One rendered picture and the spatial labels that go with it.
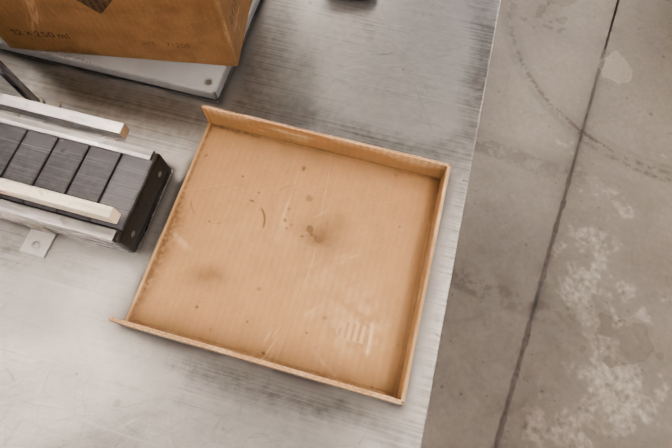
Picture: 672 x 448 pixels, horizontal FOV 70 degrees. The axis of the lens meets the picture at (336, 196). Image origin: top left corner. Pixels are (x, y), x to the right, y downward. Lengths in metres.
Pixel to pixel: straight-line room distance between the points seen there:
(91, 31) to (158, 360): 0.39
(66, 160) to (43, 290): 0.14
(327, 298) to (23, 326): 0.33
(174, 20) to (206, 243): 0.26
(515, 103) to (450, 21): 1.03
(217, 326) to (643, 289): 1.33
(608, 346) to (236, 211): 1.20
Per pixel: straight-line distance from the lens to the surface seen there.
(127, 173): 0.57
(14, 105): 0.56
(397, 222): 0.56
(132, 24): 0.64
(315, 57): 0.67
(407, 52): 0.69
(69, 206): 0.54
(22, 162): 0.63
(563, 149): 1.71
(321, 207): 0.56
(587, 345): 1.53
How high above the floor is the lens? 1.36
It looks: 68 degrees down
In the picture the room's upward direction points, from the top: 1 degrees clockwise
